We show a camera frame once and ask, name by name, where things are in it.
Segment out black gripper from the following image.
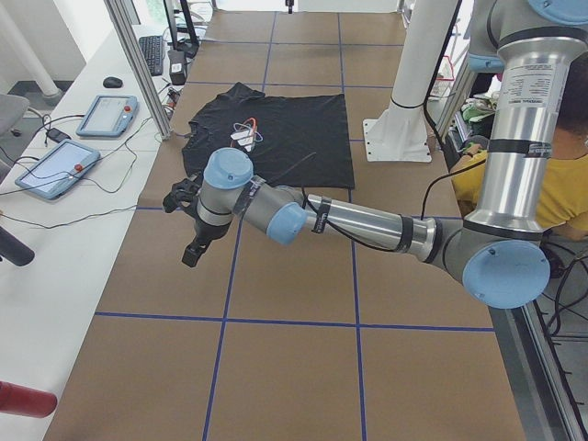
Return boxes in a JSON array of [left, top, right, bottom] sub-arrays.
[[182, 217, 230, 267]]

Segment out black printed t-shirt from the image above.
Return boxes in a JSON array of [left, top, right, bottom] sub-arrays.
[[182, 83, 355, 189]]

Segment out brown paper table cover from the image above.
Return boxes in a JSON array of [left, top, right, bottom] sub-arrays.
[[46, 12, 525, 440]]

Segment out far teach pendant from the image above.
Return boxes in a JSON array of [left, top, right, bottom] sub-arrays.
[[76, 95, 139, 138]]

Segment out teach pendant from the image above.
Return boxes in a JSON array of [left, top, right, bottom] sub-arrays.
[[76, 95, 139, 138], [15, 140, 101, 200]]

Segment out near teach pendant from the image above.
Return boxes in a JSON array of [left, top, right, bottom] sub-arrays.
[[15, 140, 101, 200]]

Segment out black power adapter box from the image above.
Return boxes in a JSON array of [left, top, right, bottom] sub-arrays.
[[167, 50, 187, 85]]

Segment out black computer mouse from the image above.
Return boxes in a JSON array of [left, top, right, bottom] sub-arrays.
[[103, 76, 124, 89]]

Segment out black keyboard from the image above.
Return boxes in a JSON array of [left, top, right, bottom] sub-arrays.
[[138, 35, 164, 76]]

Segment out red bottle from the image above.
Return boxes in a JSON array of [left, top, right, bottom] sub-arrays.
[[1, 381, 58, 418]]

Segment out person in yellow shirt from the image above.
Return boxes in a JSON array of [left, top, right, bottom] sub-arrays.
[[451, 54, 587, 241]]

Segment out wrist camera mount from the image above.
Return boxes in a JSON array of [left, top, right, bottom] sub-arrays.
[[163, 172, 203, 217]]

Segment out aluminium frame post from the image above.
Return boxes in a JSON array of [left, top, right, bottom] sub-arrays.
[[104, 0, 172, 141]]

